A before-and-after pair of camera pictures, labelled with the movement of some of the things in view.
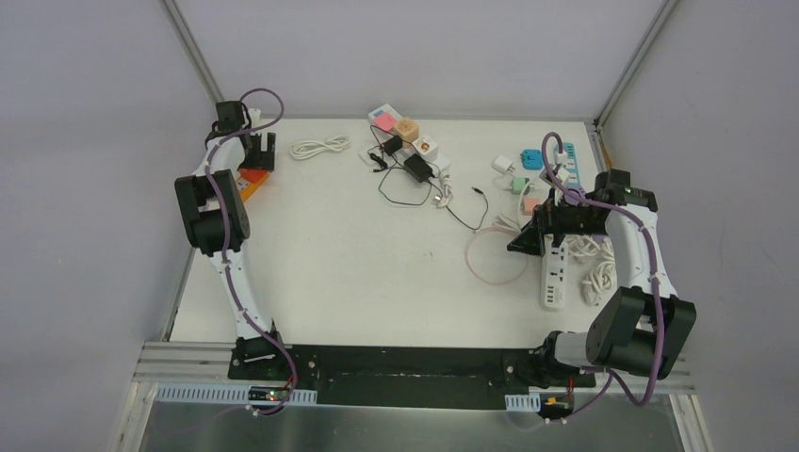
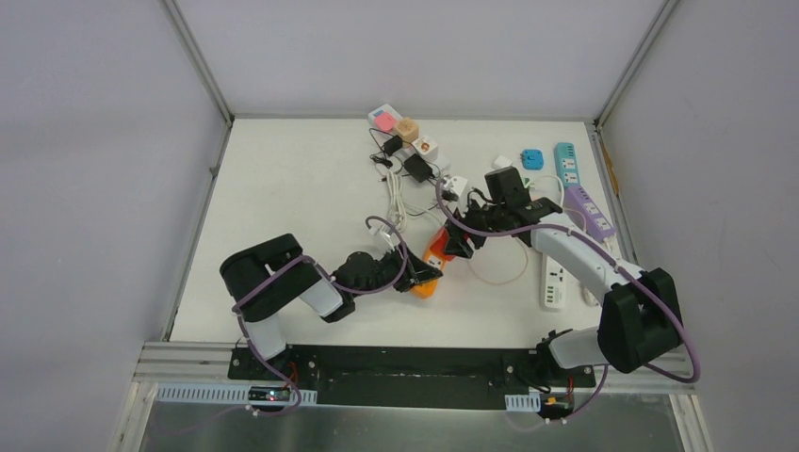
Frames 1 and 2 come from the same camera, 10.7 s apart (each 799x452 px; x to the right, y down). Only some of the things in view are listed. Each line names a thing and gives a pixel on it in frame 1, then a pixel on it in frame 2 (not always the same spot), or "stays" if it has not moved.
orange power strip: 249,180 → 428,289
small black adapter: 393,145 stays
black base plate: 407,378 stays
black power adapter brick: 418,169 stays
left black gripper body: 258,158 → 411,274
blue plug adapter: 531,159 stays
